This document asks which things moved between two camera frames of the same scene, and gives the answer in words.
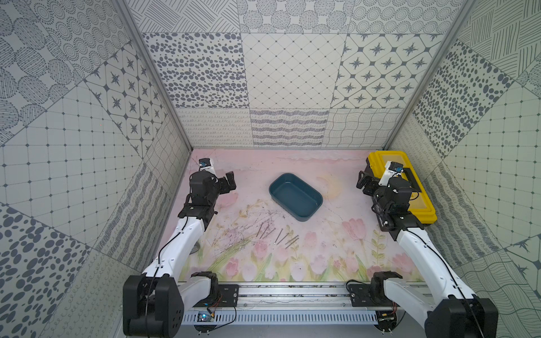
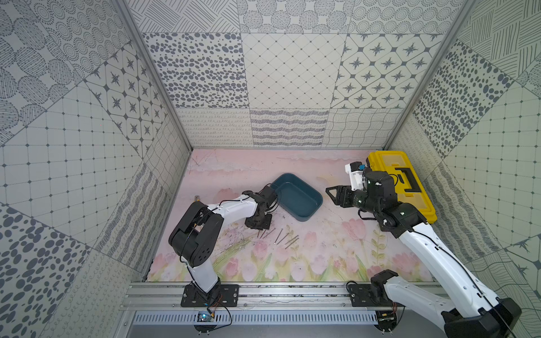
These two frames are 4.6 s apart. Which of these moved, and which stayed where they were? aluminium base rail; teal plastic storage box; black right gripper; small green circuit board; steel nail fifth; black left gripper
Moved: black left gripper; black right gripper
Stayed: small green circuit board; teal plastic storage box; steel nail fifth; aluminium base rail
